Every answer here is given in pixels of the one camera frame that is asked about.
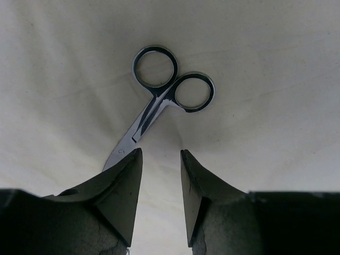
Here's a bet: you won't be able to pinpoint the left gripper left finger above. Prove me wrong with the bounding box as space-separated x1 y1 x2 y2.
1 148 143 254

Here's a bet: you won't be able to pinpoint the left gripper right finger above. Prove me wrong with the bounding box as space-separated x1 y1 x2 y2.
181 150 339 254

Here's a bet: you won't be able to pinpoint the beige cloth mat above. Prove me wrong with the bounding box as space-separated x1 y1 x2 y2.
1 1 339 254

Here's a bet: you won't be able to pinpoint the small steel scissors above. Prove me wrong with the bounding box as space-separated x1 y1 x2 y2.
103 45 215 171

